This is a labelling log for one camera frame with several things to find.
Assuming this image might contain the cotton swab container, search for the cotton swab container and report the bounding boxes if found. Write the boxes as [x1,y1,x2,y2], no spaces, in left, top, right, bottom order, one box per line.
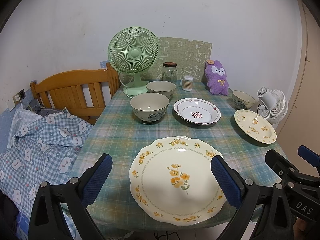
[182,75,194,92]

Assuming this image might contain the small blue-pattern bowl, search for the small blue-pattern bowl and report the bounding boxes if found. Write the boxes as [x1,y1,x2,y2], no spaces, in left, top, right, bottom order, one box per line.
[232,90,255,110]

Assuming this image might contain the large grey bowl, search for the large grey bowl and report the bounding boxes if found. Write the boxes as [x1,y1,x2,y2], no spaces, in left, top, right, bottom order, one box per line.
[130,93,170,124]
[146,81,176,100]

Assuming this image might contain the wooden bed headboard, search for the wooden bed headboard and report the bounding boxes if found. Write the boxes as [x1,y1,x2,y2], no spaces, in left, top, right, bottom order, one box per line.
[30,63,120,125]

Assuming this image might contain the small yellow floral plate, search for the small yellow floral plate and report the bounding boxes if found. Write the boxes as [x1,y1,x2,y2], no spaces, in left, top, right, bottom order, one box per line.
[234,109,277,144]

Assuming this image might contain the green desk fan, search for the green desk fan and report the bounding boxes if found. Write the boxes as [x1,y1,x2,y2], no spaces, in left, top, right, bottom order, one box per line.
[107,27,159,98]

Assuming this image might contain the white red-pattern deep plate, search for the white red-pattern deep plate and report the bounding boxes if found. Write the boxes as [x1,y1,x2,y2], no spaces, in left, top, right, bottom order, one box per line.
[174,98,221,125]

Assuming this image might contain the plaid green tablecloth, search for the plaid green tablecloth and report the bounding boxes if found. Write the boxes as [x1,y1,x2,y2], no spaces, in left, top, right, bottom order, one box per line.
[71,82,281,231]

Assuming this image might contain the purple plush bunny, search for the purple plush bunny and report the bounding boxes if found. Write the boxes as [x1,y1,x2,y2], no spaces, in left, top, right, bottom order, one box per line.
[204,60,229,96]

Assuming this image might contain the large yellow floral plate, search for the large yellow floral plate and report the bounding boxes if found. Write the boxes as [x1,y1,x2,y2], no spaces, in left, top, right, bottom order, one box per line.
[129,136,226,226]

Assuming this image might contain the wall power outlet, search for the wall power outlet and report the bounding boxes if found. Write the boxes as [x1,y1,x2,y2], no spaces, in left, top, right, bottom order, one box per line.
[13,89,26,102]

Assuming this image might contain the green cartoon puzzle mat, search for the green cartoon puzzle mat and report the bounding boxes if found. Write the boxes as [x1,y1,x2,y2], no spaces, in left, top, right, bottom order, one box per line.
[142,37,212,82]

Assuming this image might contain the blue checked bear blanket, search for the blue checked bear blanket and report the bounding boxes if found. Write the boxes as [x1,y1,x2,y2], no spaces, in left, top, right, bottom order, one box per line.
[1,108,93,239]

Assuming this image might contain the white small fan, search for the white small fan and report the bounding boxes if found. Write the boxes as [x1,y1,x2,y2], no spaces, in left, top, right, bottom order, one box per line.
[257,87,289,125]

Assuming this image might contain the glass jar red lid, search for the glass jar red lid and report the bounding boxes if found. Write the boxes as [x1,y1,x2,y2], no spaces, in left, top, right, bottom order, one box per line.
[162,62,177,84]

